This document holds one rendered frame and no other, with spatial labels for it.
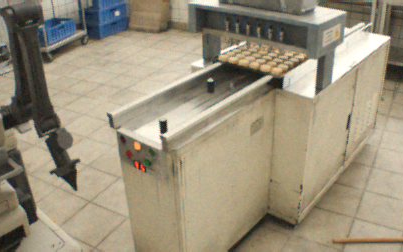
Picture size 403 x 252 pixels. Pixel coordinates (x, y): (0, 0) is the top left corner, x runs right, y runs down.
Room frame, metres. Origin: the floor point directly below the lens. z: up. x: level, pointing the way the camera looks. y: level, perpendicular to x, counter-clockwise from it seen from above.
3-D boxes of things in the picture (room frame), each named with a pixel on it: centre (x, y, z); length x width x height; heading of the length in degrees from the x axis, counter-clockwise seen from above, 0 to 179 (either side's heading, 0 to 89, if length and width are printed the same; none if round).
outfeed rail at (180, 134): (2.03, -0.50, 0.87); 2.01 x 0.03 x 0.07; 140
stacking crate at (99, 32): (5.96, 1.42, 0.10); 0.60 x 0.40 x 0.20; 148
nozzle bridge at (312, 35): (2.04, -0.31, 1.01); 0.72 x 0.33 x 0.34; 50
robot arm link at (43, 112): (1.22, 0.54, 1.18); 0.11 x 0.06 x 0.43; 138
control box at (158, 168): (1.37, 0.24, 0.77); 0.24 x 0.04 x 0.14; 50
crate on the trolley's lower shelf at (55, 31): (5.17, 1.95, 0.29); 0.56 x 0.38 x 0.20; 158
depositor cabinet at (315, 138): (2.40, -0.62, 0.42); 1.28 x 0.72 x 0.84; 140
